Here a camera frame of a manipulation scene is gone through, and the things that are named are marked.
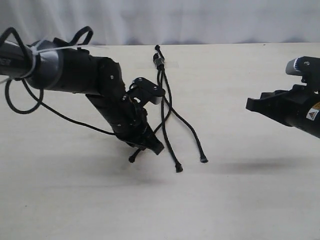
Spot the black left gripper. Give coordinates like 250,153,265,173
86,87,164,155

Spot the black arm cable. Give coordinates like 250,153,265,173
0,26,118,136

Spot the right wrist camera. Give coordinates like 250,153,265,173
285,56,320,84

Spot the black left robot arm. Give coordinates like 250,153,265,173
0,40,165,154

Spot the white backdrop curtain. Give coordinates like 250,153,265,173
0,0,320,45

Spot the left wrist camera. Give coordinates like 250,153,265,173
127,77,166,107

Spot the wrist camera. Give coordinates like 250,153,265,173
127,77,166,107
285,56,320,84

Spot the clear tape strip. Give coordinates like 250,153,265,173
133,61,179,70

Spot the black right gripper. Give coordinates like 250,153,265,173
245,84,320,138

